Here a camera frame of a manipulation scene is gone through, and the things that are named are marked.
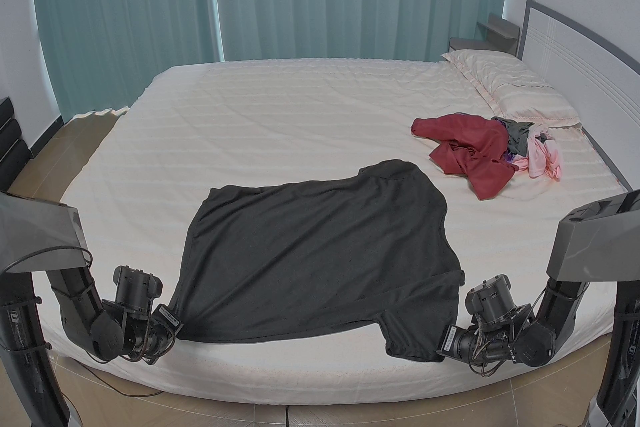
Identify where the black T-shirt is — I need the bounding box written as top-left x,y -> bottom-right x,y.
170,159 -> 466,362

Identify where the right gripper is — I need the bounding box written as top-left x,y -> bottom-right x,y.
437,325 -> 483,361

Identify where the grey garment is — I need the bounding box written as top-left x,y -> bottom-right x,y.
491,116 -> 539,160

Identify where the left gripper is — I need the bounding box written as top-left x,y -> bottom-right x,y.
135,304 -> 181,356

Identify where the cream pillow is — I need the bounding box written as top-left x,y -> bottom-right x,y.
441,49 -> 584,129

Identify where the grey bedside table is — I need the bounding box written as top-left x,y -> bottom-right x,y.
448,13 -> 521,58

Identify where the dark red garment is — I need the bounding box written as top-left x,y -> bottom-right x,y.
411,113 -> 519,201

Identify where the bed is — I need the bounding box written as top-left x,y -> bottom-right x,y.
37,0 -> 640,411

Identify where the pink garment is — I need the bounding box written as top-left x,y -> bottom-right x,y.
515,125 -> 565,183

